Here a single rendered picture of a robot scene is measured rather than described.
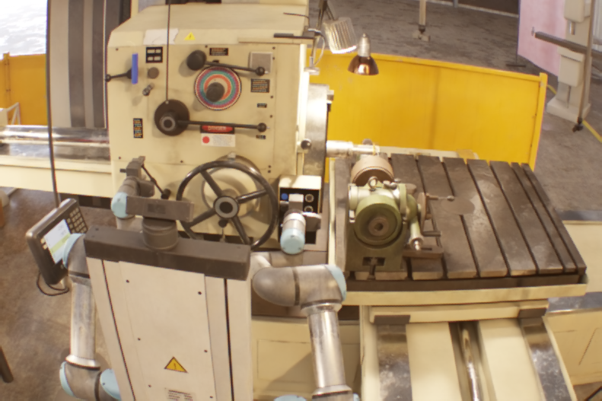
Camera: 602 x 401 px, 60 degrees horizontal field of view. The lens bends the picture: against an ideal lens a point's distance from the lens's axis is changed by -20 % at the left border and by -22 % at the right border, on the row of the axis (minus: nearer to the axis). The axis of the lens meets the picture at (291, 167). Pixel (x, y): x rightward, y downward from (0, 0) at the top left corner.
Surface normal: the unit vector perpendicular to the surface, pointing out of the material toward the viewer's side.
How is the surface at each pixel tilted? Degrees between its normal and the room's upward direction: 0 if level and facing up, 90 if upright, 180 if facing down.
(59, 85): 90
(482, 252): 0
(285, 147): 90
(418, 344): 0
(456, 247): 0
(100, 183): 90
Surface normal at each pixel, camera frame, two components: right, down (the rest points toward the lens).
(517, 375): 0.04, -0.91
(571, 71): -0.63, 0.30
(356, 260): -0.05, 0.42
